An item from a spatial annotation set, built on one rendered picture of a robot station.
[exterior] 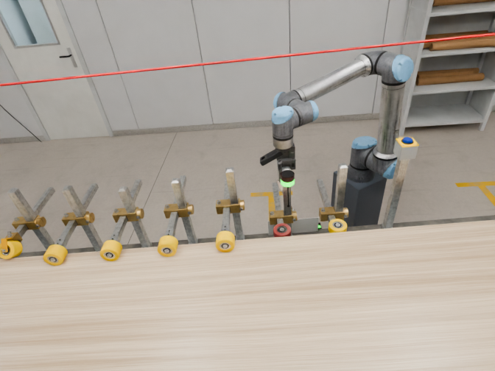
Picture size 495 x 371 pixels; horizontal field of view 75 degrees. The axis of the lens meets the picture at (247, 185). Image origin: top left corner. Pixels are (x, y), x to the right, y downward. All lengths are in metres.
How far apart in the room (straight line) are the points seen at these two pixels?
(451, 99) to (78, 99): 4.55
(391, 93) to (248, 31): 2.33
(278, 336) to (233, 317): 0.17
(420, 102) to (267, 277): 3.57
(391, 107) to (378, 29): 2.25
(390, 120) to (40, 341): 1.84
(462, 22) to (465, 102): 0.94
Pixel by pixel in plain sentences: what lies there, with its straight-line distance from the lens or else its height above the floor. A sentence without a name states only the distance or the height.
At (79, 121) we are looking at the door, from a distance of 4.88.
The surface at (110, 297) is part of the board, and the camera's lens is 1.45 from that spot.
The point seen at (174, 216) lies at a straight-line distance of 1.57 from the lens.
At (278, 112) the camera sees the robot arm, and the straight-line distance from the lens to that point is 1.38.
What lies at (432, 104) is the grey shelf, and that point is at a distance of 4.60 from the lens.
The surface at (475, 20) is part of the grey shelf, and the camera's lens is 4.42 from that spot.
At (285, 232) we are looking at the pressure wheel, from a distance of 1.47.
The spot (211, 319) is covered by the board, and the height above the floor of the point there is 0.90.
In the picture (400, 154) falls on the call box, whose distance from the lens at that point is 1.51.
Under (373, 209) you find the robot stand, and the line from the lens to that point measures 2.48.
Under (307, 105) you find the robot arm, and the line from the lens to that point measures 1.46.
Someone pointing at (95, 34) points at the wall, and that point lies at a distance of 4.30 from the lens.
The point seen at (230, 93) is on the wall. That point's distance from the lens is 4.10.
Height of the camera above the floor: 1.97
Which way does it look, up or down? 37 degrees down
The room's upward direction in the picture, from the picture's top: 7 degrees counter-clockwise
